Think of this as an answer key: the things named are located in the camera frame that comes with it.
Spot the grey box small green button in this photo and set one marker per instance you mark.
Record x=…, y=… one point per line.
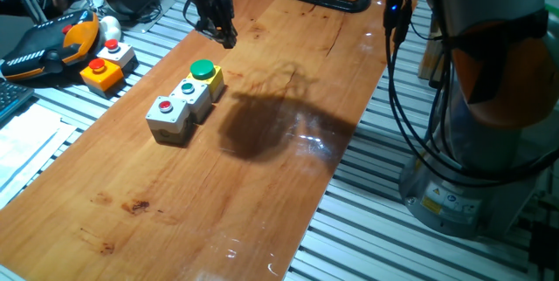
x=192, y=98

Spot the black computer keyboard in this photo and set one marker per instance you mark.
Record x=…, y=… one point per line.
x=13, y=98

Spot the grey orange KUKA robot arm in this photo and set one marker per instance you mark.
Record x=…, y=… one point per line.
x=480, y=2

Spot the grey box small red button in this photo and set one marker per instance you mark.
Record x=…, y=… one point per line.
x=168, y=119

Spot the white box red mushroom button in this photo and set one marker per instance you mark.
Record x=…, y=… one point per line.
x=117, y=54

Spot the white paper sheets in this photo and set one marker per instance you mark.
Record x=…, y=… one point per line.
x=26, y=150

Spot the yellow box red mushroom button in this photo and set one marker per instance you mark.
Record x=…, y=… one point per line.
x=101, y=76

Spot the glossy wooden board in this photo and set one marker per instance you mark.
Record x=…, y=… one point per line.
x=196, y=185

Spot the black orange teach pendant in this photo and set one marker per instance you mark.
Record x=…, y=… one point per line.
x=39, y=50

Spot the yellow box large green button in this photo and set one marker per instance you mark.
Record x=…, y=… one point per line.
x=203, y=71

